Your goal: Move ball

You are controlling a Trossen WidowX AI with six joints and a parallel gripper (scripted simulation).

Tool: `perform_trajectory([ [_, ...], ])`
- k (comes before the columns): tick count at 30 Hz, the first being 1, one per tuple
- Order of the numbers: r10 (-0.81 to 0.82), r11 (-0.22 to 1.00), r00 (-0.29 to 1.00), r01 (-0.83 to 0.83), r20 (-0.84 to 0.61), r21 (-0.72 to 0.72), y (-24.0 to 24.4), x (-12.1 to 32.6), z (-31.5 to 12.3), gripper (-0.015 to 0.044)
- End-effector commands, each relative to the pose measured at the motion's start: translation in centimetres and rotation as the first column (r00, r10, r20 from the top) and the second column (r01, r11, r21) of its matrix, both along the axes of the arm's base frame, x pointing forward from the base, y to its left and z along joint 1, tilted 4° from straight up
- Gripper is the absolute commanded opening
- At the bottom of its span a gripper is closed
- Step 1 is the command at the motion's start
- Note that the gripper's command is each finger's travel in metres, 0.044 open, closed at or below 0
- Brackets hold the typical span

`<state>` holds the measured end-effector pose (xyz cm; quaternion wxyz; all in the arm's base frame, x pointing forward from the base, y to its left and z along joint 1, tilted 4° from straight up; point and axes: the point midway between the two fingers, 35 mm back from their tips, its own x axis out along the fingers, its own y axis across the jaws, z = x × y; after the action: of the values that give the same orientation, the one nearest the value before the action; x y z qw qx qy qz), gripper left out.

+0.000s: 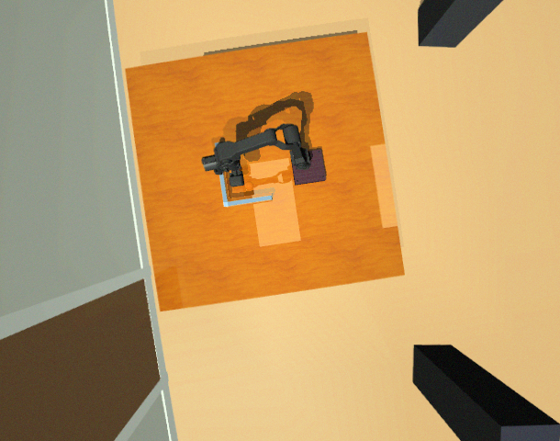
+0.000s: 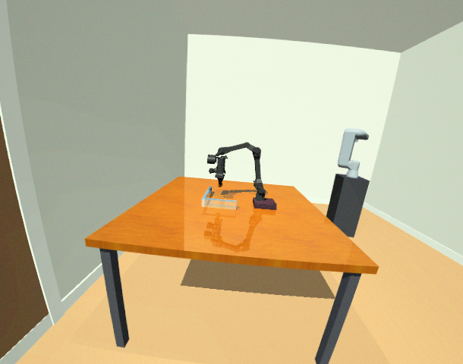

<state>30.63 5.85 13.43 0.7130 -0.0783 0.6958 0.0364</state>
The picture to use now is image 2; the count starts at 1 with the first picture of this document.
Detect clear l-shaped low wall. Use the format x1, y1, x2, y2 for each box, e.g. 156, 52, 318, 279
201, 187, 236, 210

